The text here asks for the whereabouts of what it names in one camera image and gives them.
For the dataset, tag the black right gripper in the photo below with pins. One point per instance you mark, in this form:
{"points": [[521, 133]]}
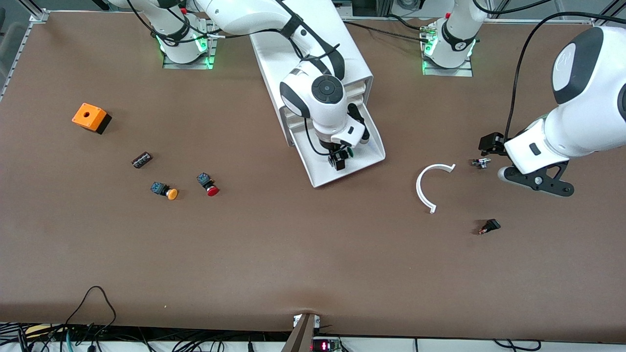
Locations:
{"points": [[337, 159]]}

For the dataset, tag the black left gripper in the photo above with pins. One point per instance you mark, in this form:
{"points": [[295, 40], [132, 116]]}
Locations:
{"points": [[492, 142]]}

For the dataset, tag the green push button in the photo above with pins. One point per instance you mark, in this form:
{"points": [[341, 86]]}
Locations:
{"points": [[351, 153]]}

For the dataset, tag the white lowest drawer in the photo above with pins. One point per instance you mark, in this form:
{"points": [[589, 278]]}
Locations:
{"points": [[371, 151]]}

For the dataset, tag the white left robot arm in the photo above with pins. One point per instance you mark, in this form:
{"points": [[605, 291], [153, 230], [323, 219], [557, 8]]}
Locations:
{"points": [[587, 122]]}

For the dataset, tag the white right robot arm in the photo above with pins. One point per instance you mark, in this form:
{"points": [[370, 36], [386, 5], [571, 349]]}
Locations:
{"points": [[244, 14]]}

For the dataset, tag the white middle drawer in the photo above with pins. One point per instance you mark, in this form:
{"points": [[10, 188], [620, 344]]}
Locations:
{"points": [[360, 99]]}

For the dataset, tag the white uppermost drawer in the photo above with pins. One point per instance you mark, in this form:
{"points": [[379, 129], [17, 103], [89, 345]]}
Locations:
{"points": [[357, 88]]}

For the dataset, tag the white drawer cabinet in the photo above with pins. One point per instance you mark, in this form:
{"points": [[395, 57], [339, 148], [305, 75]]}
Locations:
{"points": [[357, 54]]}

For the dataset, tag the red push button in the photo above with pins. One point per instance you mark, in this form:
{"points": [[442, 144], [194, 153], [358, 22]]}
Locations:
{"points": [[212, 191]]}

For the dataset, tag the orange push button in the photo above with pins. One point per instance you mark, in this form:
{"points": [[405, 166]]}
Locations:
{"points": [[171, 194]]}

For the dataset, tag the small silver metal connector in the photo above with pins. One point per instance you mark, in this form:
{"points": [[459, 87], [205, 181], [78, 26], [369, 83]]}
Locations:
{"points": [[480, 164]]}

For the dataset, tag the white curved plastic arc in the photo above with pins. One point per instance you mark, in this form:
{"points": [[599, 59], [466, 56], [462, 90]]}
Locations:
{"points": [[419, 188]]}

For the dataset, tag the circuit board with red display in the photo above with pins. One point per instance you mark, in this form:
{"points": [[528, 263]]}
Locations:
{"points": [[325, 346]]}

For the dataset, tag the small black terminal block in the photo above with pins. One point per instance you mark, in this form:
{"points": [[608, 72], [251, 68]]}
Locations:
{"points": [[142, 160]]}

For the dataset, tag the orange box with black base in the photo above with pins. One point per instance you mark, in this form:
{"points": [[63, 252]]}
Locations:
{"points": [[88, 116]]}

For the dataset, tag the small black red switch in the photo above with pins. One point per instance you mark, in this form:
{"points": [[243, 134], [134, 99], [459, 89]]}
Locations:
{"points": [[491, 225]]}

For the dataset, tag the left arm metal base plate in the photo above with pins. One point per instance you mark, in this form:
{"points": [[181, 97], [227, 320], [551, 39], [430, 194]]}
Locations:
{"points": [[447, 72]]}

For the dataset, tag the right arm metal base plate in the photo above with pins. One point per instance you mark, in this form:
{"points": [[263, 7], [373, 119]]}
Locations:
{"points": [[188, 65]]}

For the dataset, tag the brown camera post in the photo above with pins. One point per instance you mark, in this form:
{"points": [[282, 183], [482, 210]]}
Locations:
{"points": [[301, 337]]}

